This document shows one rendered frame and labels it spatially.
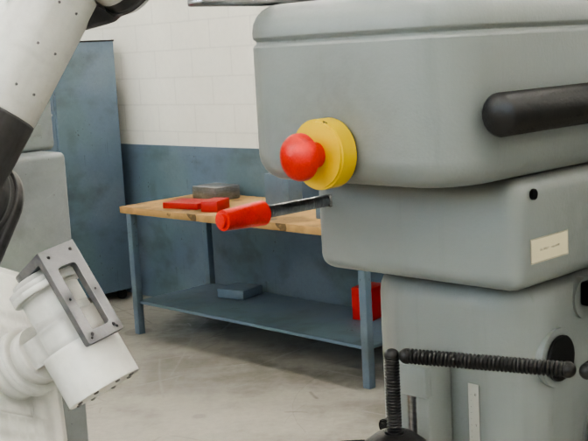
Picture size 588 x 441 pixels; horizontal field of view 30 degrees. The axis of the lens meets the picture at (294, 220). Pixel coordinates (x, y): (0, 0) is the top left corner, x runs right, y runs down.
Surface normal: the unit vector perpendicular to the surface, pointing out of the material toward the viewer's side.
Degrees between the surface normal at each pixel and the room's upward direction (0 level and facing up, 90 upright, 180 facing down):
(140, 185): 90
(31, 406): 58
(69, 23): 97
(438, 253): 90
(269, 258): 90
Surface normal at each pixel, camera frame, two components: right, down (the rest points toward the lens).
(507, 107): -0.71, 0.14
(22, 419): 0.73, -0.50
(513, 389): -0.10, 0.16
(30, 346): -0.44, 0.15
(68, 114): 0.70, 0.07
